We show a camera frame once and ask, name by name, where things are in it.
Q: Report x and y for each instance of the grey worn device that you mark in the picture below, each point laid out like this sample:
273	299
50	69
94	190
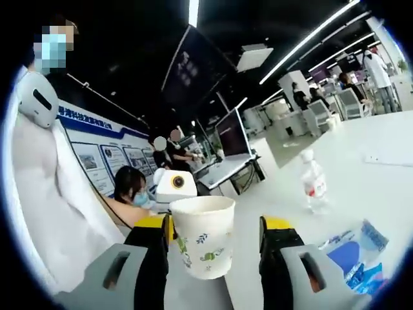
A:
37	100

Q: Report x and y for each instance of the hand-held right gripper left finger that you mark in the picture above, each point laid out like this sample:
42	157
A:
151	268

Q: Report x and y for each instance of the white paper cup green print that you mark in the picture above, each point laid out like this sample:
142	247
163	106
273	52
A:
206	239

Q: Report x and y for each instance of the white mesh office chair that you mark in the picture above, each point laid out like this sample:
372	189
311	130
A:
353	105
319	117

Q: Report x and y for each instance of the blue white wall poster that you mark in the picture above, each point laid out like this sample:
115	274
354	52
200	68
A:
96	155

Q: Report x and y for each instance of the hanging dark screen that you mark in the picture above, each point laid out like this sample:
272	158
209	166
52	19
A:
197	68

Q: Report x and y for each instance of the dark computer monitor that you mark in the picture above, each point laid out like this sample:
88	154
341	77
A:
232	132

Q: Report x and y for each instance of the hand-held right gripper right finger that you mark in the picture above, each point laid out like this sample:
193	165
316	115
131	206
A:
277	271

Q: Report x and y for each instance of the clear water bottle red label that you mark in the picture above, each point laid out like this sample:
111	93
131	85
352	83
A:
314	184

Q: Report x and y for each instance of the white tabletop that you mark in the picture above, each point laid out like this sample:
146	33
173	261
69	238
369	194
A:
355	200

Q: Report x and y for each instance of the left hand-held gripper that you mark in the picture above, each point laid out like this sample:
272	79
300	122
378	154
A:
175	185

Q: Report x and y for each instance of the green potted plant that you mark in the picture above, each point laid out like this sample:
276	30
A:
402	66

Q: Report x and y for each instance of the blue white tissue pack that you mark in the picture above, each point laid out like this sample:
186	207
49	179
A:
364	255

